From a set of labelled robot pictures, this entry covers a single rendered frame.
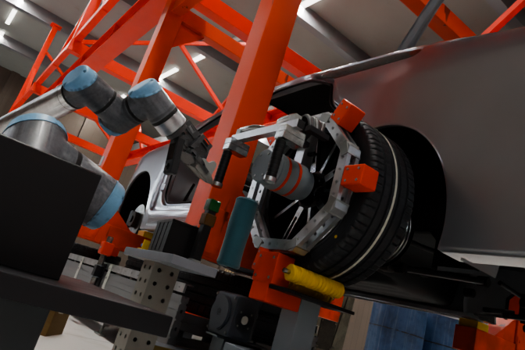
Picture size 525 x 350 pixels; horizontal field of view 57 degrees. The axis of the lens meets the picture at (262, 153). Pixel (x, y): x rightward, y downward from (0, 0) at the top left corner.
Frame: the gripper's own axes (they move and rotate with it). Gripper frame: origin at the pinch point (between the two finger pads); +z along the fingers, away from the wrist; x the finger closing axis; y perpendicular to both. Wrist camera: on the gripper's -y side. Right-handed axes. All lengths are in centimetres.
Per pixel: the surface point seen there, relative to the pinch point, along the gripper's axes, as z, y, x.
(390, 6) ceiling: 209, 741, 403
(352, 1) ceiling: 166, 721, 459
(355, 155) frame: 24, 39, -23
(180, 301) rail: 55, -16, 62
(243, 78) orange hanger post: 1, 79, 57
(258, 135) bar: 5.2, 31.2, 6.9
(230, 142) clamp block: 4.5, 28.0, 20.1
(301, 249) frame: 38.6, 7.6, -9.0
